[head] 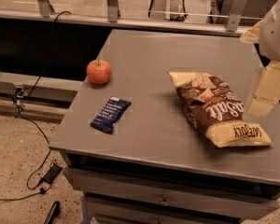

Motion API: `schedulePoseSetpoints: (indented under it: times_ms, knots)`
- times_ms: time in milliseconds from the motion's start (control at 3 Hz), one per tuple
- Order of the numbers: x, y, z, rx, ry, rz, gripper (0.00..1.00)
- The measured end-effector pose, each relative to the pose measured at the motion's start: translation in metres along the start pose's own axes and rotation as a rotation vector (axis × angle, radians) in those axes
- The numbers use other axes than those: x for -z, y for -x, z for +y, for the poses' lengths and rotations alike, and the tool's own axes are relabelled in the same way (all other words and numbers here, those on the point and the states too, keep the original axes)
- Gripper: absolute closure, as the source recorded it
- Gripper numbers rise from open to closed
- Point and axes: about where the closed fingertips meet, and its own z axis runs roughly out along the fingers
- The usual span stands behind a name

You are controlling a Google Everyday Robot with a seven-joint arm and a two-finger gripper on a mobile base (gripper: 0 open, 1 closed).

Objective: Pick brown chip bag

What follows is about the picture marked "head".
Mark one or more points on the blue snack bar wrapper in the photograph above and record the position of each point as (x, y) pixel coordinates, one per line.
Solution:
(110, 115)

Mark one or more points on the brown chip bag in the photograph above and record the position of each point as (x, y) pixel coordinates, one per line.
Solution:
(212, 108)

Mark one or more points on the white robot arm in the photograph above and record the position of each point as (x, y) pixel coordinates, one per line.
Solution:
(266, 33)

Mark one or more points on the black handheld device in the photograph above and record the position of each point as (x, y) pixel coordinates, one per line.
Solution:
(53, 212)

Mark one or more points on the red apple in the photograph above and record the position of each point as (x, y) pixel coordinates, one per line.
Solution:
(99, 72)

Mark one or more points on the metal window railing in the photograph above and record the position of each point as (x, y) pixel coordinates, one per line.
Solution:
(223, 17)

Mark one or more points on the black power adapter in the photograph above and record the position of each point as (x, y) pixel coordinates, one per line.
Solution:
(51, 173)

